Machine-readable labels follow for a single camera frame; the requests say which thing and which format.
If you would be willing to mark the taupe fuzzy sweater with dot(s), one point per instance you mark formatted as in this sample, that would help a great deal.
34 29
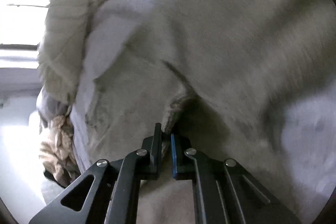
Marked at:
199 50

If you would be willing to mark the lavender plush bed blanket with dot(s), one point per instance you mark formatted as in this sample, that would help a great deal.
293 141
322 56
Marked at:
110 37

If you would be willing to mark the cream striped knit garment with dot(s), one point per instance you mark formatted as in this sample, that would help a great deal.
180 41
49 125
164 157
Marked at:
56 152

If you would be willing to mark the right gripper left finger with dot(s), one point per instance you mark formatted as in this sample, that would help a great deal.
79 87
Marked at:
108 191

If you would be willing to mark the grey pillow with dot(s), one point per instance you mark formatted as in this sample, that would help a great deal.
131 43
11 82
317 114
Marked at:
49 108

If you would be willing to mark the beige quilted comforter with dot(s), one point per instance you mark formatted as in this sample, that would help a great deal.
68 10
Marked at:
61 53

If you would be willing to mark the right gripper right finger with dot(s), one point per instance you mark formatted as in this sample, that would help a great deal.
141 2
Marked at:
223 191

